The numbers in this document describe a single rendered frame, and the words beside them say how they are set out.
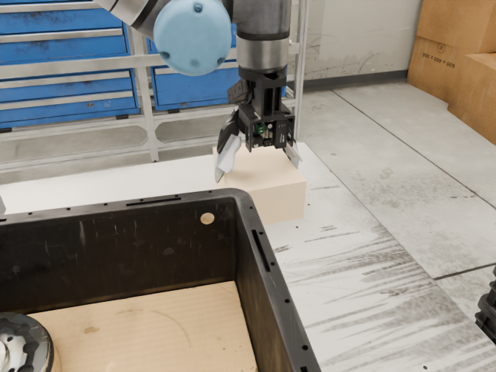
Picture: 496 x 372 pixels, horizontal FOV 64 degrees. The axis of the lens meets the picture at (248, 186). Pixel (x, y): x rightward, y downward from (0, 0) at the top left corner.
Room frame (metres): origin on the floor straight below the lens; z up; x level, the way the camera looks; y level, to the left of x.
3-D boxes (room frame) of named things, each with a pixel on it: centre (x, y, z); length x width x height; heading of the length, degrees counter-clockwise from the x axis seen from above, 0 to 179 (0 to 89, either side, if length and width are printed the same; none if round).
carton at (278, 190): (0.61, -0.01, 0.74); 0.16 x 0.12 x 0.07; 17
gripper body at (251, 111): (0.58, -0.02, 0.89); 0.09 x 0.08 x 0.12; 17
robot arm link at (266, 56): (0.59, -0.02, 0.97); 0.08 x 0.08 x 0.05
